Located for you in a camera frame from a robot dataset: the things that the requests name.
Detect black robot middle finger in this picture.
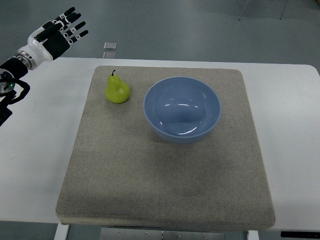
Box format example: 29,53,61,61
60,12,81,28

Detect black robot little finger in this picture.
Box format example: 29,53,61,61
68,30,89,44

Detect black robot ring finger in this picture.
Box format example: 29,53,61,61
63,21,86,37

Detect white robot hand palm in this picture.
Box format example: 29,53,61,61
16,21,71,69

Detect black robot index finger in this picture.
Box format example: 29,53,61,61
52,7,76,24

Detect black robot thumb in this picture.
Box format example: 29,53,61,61
34,22,60,42

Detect green pear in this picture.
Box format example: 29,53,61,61
104,69,131,104

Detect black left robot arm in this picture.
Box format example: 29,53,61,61
0,7,89,124

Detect blue ceramic bowl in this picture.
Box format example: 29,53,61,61
143,76,222,144

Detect upper metal floor plate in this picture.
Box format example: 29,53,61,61
103,42,117,50

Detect metal floor plate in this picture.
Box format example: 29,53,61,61
103,42,117,50
102,51,117,59

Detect lower metal floor plate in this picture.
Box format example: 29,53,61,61
102,51,117,59

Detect grey fabric mat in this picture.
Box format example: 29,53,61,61
55,65,276,232

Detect white table leg frame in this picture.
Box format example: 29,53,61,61
54,223,70,240

